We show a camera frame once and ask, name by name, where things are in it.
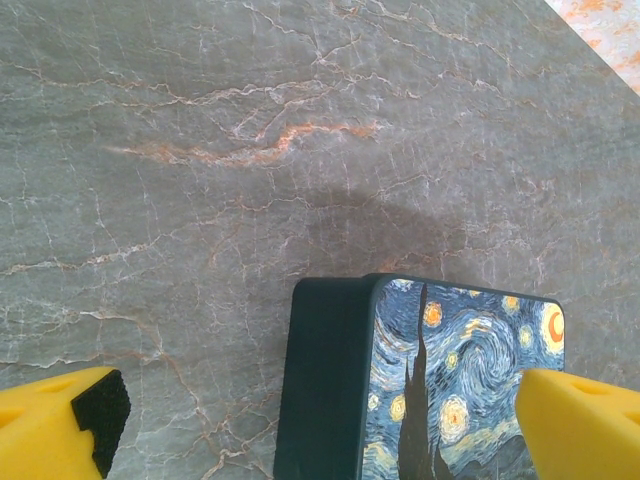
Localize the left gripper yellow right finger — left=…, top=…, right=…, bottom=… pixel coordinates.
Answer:
left=514, top=368, right=640, bottom=480

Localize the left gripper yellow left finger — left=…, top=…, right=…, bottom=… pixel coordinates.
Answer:
left=0, top=366, right=133, bottom=480

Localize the starry night tin box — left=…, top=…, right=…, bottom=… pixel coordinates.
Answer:
left=272, top=272, right=569, bottom=480

